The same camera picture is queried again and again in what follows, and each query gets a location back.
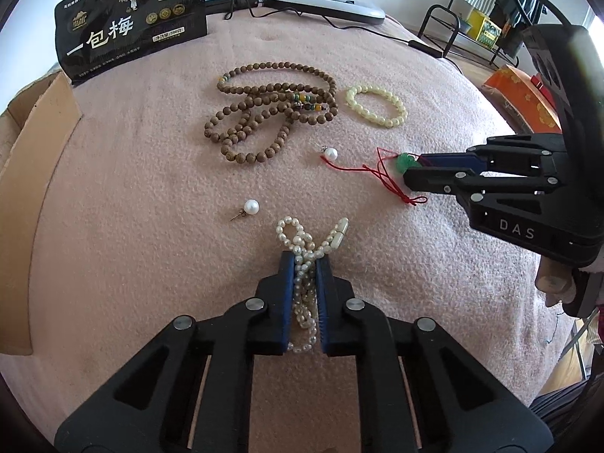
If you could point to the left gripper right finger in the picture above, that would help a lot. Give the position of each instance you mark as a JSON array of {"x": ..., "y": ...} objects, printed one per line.
[{"x": 418, "y": 389}]

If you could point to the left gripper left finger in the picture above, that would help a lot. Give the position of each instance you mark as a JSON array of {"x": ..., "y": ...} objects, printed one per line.
[{"x": 189, "y": 388}]

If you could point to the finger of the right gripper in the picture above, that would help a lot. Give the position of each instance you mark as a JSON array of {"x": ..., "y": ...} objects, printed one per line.
[
  {"x": 457, "y": 161},
  {"x": 438, "y": 180}
]

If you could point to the gloved right hand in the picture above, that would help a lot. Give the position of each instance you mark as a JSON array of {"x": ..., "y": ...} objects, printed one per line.
[{"x": 555, "y": 281}]

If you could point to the orange patterned box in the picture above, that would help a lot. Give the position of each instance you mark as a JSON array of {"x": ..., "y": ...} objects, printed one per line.
[{"x": 525, "y": 106}]

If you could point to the black clothes rack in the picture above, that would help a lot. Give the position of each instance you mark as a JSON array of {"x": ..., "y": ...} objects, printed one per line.
[{"x": 446, "y": 27}]

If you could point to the yellow box on rack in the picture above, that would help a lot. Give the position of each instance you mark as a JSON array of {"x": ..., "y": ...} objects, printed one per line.
[{"x": 482, "y": 29}]

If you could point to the cardboard box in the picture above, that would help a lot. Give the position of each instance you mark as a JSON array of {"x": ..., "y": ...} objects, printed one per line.
[{"x": 35, "y": 127}]

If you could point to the black snack bag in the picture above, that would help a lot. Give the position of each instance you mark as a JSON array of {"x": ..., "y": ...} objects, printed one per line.
[{"x": 92, "y": 36}]

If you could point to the pearl earring with red cord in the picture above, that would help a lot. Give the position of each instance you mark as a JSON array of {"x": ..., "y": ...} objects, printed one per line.
[{"x": 330, "y": 154}]

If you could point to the pearl earring near necklace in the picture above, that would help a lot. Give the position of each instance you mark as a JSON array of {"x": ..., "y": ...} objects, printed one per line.
[{"x": 250, "y": 208}]

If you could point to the white ring light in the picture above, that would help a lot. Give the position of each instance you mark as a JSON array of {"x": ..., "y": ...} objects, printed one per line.
[{"x": 353, "y": 10}]

